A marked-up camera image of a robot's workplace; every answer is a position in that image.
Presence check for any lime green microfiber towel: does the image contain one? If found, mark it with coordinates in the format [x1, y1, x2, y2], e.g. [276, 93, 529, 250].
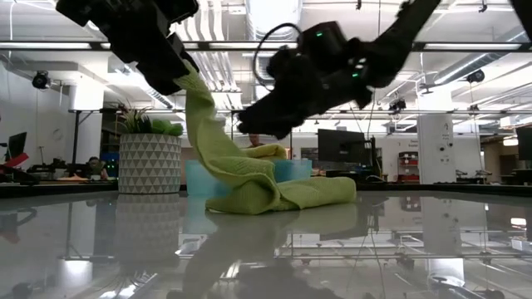
[174, 60, 357, 216]

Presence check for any silver ceiling air duct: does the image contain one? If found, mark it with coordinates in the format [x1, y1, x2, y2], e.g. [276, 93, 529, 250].
[244, 0, 303, 42]

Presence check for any teal translucent plastic bin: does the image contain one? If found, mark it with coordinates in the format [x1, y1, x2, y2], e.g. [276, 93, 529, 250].
[185, 159, 313, 197]

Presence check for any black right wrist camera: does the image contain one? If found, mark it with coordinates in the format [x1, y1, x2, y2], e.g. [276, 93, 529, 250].
[266, 46, 303, 86]

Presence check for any black ceiling spotlight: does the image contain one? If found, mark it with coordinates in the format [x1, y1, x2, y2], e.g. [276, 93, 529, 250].
[465, 68, 486, 84]
[32, 70, 52, 91]

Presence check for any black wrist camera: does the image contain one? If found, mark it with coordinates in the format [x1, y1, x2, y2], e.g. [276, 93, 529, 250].
[266, 46, 303, 86]
[160, 0, 200, 25]

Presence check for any yellow microfiber towel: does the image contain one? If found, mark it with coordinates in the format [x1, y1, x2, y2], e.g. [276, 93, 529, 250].
[243, 143, 288, 162]

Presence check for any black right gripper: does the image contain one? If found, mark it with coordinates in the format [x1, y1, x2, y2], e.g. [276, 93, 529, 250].
[237, 70, 374, 140]

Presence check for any black office monitor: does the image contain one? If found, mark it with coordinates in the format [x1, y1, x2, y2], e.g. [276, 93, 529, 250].
[7, 131, 28, 159]
[515, 125, 532, 161]
[318, 128, 367, 167]

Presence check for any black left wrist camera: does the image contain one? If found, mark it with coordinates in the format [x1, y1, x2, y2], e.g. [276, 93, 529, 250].
[160, 0, 200, 25]

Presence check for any white triangle-patterned plant pot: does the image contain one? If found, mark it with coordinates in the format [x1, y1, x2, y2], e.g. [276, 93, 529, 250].
[118, 133, 183, 195]

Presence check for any green artificial succulent plant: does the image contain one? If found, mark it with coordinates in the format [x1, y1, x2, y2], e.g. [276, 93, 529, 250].
[108, 101, 185, 138]

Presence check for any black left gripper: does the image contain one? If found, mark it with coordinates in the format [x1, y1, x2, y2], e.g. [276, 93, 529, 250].
[101, 16, 200, 96]

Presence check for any red angled bar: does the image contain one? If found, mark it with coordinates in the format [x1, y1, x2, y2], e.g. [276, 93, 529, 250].
[2, 152, 31, 169]

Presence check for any white building pillar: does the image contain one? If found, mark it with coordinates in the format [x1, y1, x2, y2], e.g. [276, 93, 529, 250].
[416, 112, 456, 184]

